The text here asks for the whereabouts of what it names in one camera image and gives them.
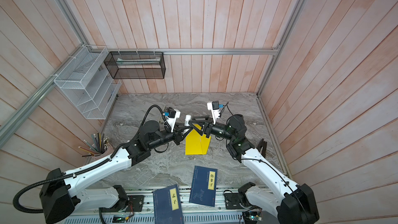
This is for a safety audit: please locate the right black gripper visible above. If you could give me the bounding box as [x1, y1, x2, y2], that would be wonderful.
[191, 116, 235, 143]

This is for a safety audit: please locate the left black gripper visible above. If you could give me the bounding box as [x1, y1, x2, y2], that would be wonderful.
[148, 122, 193, 149]

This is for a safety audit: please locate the yellow envelope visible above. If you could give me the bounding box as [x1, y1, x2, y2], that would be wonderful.
[185, 129, 211, 155]

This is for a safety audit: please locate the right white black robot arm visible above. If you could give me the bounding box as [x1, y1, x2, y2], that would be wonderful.
[186, 115, 319, 224]

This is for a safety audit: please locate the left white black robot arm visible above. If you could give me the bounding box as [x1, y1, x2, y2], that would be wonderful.
[12, 107, 192, 224]

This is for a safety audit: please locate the blue book on table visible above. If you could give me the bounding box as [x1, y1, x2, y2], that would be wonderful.
[189, 166, 218, 207]

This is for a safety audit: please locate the pen holder with pencils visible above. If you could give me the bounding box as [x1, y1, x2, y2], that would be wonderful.
[78, 133, 115, 161]

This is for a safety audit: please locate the black mesh basket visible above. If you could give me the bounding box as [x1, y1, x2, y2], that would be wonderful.
[104, 51, 166, 79]

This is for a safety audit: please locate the blue book on rail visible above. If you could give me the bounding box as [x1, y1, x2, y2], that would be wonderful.
[152, 185, 184, 224]

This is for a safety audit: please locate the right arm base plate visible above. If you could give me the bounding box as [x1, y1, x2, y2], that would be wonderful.
[223, 189, 266, 209]

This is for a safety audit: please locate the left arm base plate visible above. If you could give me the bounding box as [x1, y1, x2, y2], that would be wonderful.
[102, 195, 145, 213]

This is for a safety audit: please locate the white wire mesh shelf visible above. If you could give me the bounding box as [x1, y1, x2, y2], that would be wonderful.
[54, 45, 121, 120]

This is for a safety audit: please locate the aluminium frame rail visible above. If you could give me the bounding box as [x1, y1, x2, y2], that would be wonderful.
[107, 48, 279, 56]

